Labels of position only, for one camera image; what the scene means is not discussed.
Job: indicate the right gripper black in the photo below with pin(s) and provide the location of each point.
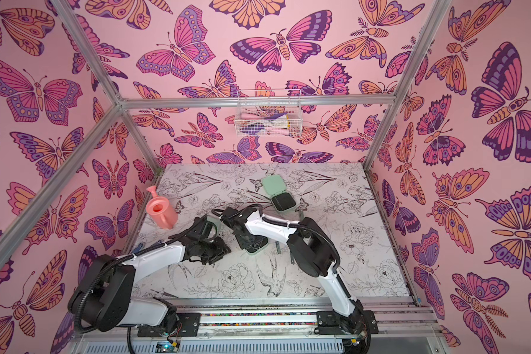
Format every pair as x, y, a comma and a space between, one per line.
246, 238

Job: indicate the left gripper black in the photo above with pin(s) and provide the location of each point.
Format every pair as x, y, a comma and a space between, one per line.
221, 251

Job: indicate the green nail clipper case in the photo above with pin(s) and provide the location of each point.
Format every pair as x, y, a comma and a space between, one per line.
216, 225

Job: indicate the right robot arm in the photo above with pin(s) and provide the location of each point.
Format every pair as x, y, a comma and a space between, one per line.
312, 250

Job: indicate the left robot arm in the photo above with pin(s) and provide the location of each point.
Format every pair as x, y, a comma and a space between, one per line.
104, 297

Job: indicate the pink watering can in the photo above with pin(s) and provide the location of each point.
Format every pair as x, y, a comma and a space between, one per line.
160, 210

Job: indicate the blue dotted work glove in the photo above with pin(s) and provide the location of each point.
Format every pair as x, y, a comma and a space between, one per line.
139, 247

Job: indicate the green circuit board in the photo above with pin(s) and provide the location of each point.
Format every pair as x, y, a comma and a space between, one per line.
167, 347

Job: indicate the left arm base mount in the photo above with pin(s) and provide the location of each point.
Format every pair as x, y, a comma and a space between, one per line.
179, 325

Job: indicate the white wire wall basket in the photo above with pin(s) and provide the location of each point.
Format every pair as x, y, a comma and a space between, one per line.
269, 112

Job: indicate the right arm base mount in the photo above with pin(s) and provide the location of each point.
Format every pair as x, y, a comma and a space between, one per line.
360, 323

